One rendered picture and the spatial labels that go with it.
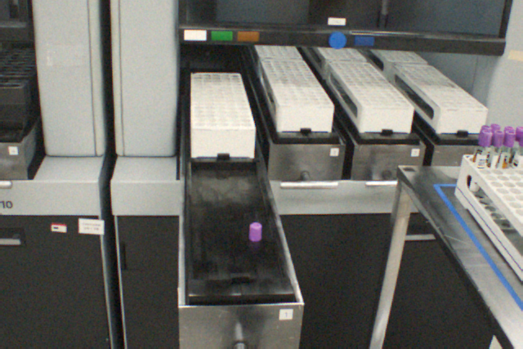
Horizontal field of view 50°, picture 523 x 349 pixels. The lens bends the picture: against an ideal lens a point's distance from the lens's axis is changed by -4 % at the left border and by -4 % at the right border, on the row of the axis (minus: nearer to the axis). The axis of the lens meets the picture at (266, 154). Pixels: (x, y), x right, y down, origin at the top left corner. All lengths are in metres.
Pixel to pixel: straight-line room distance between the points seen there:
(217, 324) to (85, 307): 0.58
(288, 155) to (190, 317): 0.46
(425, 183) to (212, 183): 0.32
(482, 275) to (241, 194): 0.35
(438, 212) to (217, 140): 0.35
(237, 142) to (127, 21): 0.29
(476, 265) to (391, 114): 0.42
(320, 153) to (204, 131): 0.23
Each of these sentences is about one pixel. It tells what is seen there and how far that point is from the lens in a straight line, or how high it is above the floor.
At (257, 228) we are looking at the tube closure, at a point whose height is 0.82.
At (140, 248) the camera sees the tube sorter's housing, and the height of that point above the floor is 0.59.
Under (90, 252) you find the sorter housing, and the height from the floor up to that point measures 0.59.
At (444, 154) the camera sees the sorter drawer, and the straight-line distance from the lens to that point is 1.11.
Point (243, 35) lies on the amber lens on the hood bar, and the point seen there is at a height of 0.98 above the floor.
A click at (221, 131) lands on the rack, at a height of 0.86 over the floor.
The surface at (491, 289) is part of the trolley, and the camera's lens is 0.70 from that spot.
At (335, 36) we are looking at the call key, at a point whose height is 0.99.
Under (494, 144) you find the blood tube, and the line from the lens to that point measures 0.83.
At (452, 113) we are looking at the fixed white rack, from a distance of 1.12.
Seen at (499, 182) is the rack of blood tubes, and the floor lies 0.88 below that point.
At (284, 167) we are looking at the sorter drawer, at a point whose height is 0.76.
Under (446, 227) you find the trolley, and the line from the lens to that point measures 0.80.
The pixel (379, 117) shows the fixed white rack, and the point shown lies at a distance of 1.07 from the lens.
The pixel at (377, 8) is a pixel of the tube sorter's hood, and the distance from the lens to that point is 1.06.
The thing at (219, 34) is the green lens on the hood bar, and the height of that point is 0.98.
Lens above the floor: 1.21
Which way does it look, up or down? 25 degrees down
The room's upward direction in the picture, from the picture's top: 4 degrees clockwise
